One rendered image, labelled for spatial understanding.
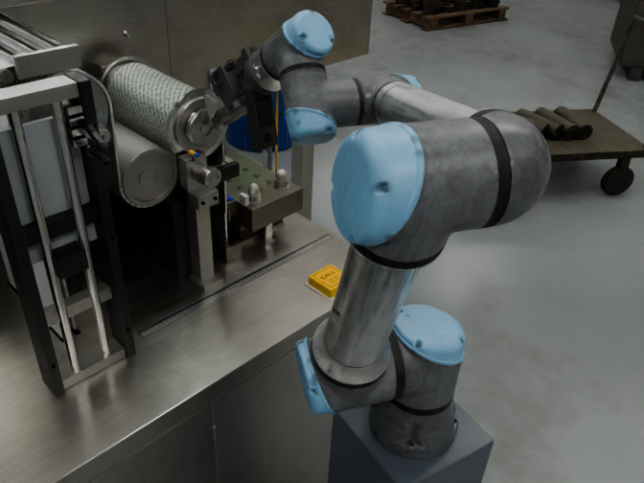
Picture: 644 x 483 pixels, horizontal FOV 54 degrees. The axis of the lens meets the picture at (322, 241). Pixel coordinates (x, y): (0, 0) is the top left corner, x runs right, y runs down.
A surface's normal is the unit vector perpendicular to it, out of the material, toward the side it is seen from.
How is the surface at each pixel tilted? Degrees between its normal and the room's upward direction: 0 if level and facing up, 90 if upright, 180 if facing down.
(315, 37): 50
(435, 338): 8
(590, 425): 0
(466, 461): 90
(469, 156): 43
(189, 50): 90
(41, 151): 90
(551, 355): 0
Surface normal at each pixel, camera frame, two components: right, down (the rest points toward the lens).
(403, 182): 0.23, 0.01
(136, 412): 0.04, -0.83
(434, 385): 0.27, 0.58
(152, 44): 0.71, 0.42
